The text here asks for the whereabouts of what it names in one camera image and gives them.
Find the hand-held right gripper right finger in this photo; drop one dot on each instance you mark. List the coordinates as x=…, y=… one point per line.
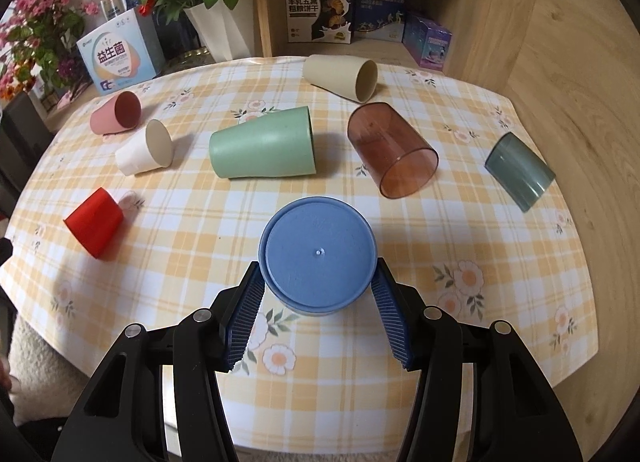
x=392, y=317

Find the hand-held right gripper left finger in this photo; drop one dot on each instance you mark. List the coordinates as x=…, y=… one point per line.
x=245, y=314

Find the blue plastic cup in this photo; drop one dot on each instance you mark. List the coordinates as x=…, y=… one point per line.
x=317, y=254

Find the brown transparent plastic cup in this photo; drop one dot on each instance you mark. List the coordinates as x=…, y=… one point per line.
x=387, y=147

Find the green plastic cup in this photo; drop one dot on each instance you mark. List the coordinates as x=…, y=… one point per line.
x=260, y=144

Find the red plastic cup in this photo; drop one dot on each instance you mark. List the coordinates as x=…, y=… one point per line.
x=95, y=224

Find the grey-green transparent plastic cup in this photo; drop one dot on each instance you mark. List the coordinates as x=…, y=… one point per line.
x=520, y=172

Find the white plastic cup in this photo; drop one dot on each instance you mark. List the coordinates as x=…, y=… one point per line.
x=142, y=149

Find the pink plastic cup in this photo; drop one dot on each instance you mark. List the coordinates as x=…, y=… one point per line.
x=115, y=114

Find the beige plastic cup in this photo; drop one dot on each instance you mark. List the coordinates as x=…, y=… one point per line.
x=337, y=74

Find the white fluffy cushion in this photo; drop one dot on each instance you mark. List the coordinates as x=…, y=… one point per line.
x=45, y=377

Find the purple product box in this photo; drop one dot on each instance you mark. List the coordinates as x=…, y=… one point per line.
x=427, y=44

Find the white vase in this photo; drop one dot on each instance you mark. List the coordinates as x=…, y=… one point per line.
x=222, y=29

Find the light blue product box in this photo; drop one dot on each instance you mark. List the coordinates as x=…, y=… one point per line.
x=120, y=54

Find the wooden shelf cabinet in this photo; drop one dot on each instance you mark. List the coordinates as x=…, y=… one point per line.
x=450, y=17

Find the dark blue product box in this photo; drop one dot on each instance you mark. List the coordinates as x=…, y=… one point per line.
x=380, y=9

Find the black and white biscuit box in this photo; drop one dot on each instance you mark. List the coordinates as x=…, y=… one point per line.
x=320, y=4

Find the silver metal can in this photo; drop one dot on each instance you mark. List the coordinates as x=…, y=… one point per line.
x=112, y=4

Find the pink flower bouquet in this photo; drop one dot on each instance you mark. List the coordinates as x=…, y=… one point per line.
x=35, y=27

